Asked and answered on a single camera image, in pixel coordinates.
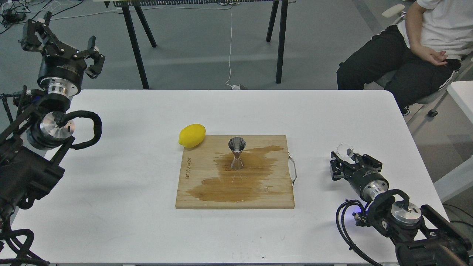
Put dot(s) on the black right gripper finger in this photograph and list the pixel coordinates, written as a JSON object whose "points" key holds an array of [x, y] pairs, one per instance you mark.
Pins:
{"points": [[339, 168], [365, 161]]}

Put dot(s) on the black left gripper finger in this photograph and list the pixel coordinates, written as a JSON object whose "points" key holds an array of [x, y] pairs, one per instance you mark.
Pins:
{"points": [[37, 36], [94, 70]]}

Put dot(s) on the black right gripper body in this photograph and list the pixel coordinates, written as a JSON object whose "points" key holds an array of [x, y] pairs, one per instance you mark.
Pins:
{"points": [[368, 183]]}

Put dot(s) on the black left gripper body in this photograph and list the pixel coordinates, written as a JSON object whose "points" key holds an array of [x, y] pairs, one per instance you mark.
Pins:
{"points": [[71, 70]]}

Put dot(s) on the small clear glass cup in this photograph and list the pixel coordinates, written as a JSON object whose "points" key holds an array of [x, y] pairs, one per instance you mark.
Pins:
{"points": [[345, 152]]}

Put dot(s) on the steel double jigger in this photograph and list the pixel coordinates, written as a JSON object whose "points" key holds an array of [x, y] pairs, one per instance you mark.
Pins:
{"points": [[237, 145]]}

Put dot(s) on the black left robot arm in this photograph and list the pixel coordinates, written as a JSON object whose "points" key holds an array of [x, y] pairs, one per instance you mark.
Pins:
{"points": [[41, 130]]}

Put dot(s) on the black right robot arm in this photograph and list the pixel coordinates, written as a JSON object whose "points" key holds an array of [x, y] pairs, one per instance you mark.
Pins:
{"points": [[421, 236]]}

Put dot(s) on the seated person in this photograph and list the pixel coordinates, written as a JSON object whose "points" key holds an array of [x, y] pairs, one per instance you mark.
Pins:
{"points": [[365, 65]]}

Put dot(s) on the yellow lemon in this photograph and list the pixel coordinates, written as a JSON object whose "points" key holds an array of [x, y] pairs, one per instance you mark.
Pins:
{"points": [[192, 135]]}

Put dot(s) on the wooden cutting board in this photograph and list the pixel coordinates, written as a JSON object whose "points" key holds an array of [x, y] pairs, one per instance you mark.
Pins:
{"points": [[207, 181]]}

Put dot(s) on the office chair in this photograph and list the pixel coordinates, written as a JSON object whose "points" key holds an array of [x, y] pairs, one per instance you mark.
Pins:
{"points": [[435, 35]]}

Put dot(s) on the black-legged background table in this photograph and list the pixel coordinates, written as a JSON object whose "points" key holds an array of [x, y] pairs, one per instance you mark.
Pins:
{"points": [[217, 34]]}

